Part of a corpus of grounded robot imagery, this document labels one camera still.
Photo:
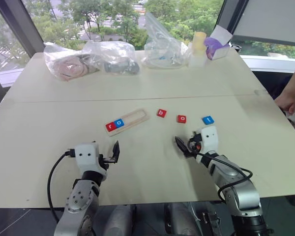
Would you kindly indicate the plastic bag with pink contents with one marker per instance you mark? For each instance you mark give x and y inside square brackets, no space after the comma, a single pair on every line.
[68,66]

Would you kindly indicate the red letter tile o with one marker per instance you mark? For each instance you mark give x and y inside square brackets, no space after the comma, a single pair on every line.
[182,119]

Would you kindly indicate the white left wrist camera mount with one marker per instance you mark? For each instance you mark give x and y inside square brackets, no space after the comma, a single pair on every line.
[86,155]

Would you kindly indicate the purple tissue box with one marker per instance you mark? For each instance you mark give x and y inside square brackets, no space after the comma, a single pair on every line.
[216,49]

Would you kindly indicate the blue letter tile t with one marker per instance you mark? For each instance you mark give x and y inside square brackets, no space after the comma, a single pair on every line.
[208,120]

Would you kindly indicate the blue letter tile o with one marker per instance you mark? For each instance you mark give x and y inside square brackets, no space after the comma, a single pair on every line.
[119,123]

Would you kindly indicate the translucent white plastic container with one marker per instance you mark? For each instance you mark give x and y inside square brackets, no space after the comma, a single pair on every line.
[196,61]

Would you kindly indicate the grey window blind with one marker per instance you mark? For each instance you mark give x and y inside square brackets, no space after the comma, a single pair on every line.
[273,19]

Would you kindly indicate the white window sill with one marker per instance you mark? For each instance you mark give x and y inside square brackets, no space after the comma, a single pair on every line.
[273,64]

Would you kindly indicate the black furniture foot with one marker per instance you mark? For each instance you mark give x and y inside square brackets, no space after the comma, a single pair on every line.
[293,200]

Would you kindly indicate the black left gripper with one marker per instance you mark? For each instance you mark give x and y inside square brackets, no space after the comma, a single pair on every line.
[104,161]

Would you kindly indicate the yellow stacked cups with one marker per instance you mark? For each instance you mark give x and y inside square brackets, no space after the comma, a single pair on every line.
[199,41]

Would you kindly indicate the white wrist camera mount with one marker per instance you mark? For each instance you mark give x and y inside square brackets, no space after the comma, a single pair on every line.
[86,155]
[209,140]

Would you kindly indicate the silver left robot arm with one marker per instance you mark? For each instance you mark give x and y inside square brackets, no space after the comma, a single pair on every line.
[81,196]

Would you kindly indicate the dark window frame pillar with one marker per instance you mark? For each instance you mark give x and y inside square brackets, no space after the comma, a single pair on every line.
[231,12]
[22,24]

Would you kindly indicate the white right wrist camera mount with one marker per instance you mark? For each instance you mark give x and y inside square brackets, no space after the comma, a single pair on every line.
[209,140]

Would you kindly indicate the black metal bracket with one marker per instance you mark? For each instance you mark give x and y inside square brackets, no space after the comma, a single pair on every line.
[211,217]

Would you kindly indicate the red letter tile r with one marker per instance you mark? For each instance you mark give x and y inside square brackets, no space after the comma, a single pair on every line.
[110,126]

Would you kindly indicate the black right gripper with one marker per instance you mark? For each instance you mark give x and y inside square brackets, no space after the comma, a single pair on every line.
[195,145]

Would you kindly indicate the person's bare hand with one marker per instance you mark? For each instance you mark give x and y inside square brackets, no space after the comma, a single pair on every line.
[287,103]

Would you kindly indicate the long wooden letter tray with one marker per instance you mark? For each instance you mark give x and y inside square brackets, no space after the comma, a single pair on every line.
[137,115]

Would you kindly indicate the red letter tile b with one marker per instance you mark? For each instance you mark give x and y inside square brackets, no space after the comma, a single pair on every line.
[161,113]

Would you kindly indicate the dark navy garment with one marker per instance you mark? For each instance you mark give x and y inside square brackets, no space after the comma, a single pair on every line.
[273,83]

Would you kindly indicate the plastic bag with dark contents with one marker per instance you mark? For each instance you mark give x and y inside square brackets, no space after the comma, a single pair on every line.
[120,66]

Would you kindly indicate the grey rounded shape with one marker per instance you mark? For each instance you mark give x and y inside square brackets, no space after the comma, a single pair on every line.
[118,221]
[182,221]

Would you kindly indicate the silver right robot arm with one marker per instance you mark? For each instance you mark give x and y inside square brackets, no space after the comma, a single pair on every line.
[238,191]

